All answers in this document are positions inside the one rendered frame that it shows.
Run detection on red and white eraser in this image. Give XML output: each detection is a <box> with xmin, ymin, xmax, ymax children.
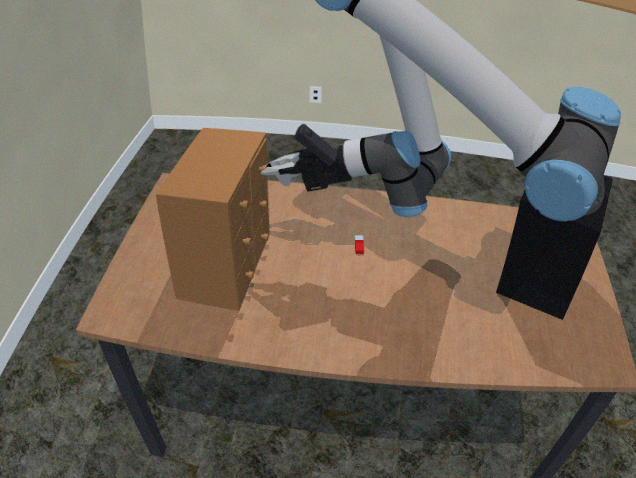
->
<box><xmin>355</xmin><ymin>235</ymin><xmax>364</xmax><ymax>254</ymax></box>

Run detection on brown wooden drawer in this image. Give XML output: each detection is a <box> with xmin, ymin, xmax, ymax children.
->
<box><xmin>251</xmin><ymin>176</ymin><xmax>268</xmax><ymax>235</ymax></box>
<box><xmin>233</xmin><ymin>209</ymin><xmax>252</xmax><ymax>275</ymax></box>
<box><xmin>249</xmin><ymin>139</ymin><xmax>267</xmax><ymax>201</ymax></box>
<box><xmin>253</xmin><ymin>208</ymin><xmax>269</xmax><ymax>267</ymax></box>
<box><xmin>229</xmin><ymin>172</ymin><xmax>250</xmax><ymax>240</ymax></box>
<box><xmin>236</xmin><ymin>244</ymin><xmax>255</xmax><ymax>306</ymax></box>

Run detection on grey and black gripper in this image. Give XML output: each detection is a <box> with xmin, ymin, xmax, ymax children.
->
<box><xmin>260</xmin><ymin>145</ymin><xmax>352</xmax><ymax>192</ymax></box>

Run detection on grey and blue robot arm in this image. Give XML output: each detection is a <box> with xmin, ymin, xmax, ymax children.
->
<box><xmin>315</xmin><ymin>0</ymin><xmax>621</xmax><ymax>221</ymax></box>

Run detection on brown wooden chest of drawers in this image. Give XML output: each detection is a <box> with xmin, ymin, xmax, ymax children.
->
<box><xmin>156</xmin><ymin>128</ymin><xmax>266</xmax><ymax>311</ymax></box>

